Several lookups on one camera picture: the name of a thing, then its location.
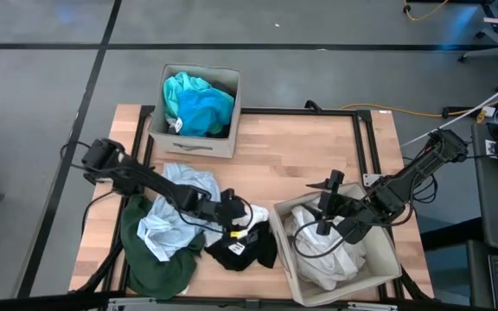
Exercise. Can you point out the black garment with puma logo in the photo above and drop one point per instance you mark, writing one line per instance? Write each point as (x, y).
(253, 257)

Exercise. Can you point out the beige fabric bin with whites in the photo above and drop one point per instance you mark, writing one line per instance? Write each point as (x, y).
(383, 259)

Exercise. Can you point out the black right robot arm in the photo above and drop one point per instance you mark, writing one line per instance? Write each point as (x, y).
(404, 177)

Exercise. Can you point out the silver bracket plate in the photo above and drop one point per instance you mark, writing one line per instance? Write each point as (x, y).
(371, 179)

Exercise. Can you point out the blue garment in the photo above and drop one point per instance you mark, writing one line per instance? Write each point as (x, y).
(206, 112)

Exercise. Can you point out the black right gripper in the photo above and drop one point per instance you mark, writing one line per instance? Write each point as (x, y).
(335, 207)

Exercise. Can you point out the silver camera rail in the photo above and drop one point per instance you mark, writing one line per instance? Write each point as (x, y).
(188, 306)

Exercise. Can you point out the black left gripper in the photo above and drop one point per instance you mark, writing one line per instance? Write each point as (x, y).
(229, 211)

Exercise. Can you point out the black table frame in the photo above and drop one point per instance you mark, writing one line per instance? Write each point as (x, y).
(296, 111)

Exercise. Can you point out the white garment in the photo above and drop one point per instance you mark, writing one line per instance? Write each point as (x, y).
(331, 268)

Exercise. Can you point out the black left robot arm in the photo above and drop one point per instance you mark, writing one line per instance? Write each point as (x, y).
(145, 177)

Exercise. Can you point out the dark green garment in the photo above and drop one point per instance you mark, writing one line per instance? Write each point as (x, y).
(154, 272)

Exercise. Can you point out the small white cloth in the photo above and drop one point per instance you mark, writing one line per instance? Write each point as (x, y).
(258, 214)

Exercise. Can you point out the teal garment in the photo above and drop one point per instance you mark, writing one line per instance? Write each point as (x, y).
(175, 90)

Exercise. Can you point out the beige fabric bin with colours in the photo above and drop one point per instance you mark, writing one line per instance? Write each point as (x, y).
(188, 149)

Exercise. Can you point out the light blue shirt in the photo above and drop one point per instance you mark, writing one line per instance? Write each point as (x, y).
(162, 229)

